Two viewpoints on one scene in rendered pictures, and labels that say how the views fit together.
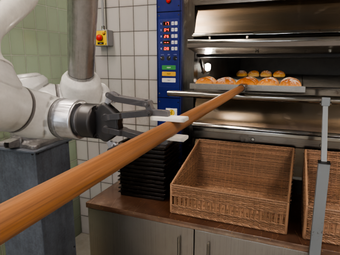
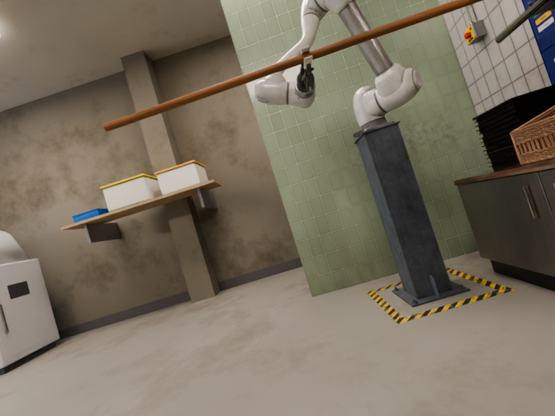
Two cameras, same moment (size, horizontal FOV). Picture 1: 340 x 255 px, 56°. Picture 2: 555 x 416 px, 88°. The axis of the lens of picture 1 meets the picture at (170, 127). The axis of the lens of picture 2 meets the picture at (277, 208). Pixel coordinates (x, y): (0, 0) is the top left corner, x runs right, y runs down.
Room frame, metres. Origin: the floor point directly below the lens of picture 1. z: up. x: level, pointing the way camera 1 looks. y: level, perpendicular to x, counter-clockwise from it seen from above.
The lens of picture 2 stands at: (0.08, -0.89, 0.67)
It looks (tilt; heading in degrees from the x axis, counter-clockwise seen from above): 2 degrees up; 73
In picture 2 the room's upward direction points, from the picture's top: 17 degrees counter-clockwise
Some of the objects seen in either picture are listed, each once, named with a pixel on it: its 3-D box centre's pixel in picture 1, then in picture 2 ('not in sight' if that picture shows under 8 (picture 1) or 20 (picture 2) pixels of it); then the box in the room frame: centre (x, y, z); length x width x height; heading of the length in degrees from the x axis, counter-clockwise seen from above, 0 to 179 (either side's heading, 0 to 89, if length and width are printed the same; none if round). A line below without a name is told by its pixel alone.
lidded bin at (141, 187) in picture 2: not in sight; (135, 194); (-0.44, 2.73, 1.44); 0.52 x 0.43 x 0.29; 161
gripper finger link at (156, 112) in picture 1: (157, 108); not in sight; (0.63, 0.03, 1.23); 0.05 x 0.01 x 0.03; 69
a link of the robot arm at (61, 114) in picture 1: (73, 119); (305, 85); (0.70, 0.22, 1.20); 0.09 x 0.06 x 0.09; 159
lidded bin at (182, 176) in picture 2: not in sight; (184, 180); (0.13, 2.54, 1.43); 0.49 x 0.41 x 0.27; 161
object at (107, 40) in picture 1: (103, 38); (474, 33); (2.13, 0.43, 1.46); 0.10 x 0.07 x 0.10; 68
